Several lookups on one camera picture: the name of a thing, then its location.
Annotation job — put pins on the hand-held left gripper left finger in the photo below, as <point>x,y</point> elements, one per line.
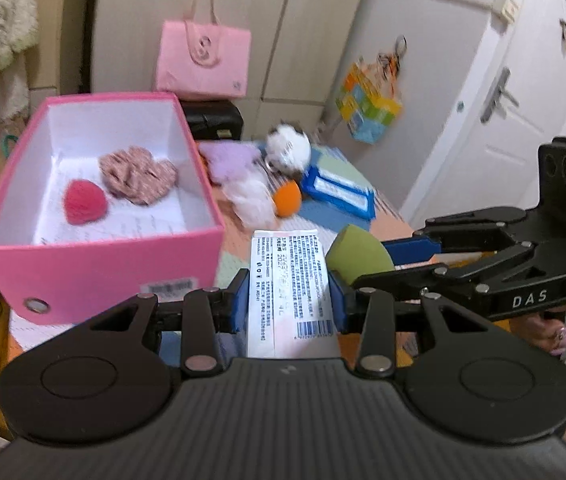
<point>235,305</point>

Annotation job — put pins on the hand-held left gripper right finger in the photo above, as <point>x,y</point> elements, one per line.
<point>338,305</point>

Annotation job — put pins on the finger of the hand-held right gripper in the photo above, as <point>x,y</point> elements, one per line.
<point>410,251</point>
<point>413,280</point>

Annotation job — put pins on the green makeup sponge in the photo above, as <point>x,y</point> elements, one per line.
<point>355,255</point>

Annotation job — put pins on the white labelled packet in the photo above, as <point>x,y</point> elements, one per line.
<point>288,280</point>

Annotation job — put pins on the pink storage box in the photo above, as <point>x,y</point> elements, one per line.
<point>113,270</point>

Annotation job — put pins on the white plush ball brown ears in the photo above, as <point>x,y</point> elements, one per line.
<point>290,150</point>

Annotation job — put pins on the person's right hand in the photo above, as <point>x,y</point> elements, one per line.
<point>548,335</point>

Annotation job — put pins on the blue framed card holder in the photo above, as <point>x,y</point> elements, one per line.
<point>338,185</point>

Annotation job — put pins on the white fluffy puff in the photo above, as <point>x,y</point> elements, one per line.
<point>250,200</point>

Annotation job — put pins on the white printed paper sheet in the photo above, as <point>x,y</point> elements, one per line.
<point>168,220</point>

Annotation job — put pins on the orange makeup sponge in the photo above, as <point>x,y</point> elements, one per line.
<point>287,199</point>

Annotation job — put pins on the white door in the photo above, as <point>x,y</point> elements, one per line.
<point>523,100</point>

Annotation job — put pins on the purple plush toy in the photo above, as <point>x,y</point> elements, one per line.
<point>230,160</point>

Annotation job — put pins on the colourful hanging bag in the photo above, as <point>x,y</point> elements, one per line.
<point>370,105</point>

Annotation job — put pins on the pink floral scrunchie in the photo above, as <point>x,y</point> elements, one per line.
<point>138,175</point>

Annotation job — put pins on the red heart-shaped sponge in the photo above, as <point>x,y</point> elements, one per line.
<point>84,202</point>

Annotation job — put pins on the black suitcase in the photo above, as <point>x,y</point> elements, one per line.
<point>213,120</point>

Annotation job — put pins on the pink tote bag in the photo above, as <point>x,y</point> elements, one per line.
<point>203,60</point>

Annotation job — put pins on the beige wardrobe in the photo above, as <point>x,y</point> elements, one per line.
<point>288,35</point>

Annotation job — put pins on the wall light switch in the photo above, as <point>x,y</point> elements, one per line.
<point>507,6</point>

